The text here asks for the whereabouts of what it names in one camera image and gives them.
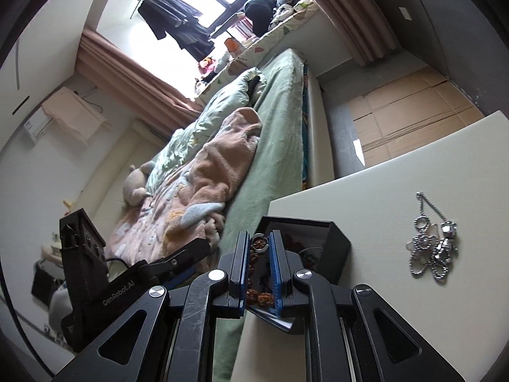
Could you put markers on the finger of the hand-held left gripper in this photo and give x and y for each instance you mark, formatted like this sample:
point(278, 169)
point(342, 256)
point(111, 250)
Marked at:
point(179, 260)

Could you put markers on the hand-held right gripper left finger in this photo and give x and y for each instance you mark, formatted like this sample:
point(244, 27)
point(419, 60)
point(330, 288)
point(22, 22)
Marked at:
point(243, 270)

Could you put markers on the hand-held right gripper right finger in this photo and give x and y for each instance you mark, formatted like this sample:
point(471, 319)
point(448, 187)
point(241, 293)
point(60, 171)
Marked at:
point(275, 270)

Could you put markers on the black jewelry box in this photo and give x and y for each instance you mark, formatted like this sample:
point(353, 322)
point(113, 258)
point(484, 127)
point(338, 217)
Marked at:
point(338, 254)

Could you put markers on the beige plush toy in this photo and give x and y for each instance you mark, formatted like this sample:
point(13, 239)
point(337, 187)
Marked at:
point(133, 187)

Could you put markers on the pink fleece blanket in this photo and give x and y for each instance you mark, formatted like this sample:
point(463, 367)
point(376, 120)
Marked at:
point(214, 167)

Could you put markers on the green floral quilt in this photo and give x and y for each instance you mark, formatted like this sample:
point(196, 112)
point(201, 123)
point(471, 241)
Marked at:
point(206, 123)

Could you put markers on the green bed sheet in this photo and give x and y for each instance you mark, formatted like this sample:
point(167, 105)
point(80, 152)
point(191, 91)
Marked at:
point(274, 127)

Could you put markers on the cloth-covered air conditioner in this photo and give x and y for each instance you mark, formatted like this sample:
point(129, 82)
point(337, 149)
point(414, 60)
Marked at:
point(71, 111)

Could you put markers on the pink curtain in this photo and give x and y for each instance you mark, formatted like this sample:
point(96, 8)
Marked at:
point(131, 75)
point(350, 16)

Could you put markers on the pink doll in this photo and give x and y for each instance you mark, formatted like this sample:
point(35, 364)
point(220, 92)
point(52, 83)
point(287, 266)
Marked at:
point(207, 67)

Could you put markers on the orange paper bag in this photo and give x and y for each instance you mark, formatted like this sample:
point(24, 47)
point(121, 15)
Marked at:
point(234, 47)

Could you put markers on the patterned window seat cushion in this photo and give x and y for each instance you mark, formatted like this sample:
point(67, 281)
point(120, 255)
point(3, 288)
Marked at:
point(270, 36)

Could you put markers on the row of books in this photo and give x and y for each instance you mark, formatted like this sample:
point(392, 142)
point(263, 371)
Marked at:
point(242, 28)

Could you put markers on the hanging dark clothes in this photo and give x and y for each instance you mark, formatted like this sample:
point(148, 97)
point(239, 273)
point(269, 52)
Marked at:
point(175, 12)

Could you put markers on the black bag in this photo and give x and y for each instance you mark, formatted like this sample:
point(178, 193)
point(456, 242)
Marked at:
point(258, 12)

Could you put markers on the white bed frame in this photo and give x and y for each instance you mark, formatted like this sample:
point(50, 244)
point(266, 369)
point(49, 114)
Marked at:
point(320, 139)

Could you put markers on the white wall socket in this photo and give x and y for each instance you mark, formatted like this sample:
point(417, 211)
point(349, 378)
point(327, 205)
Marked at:
point(405, 13)

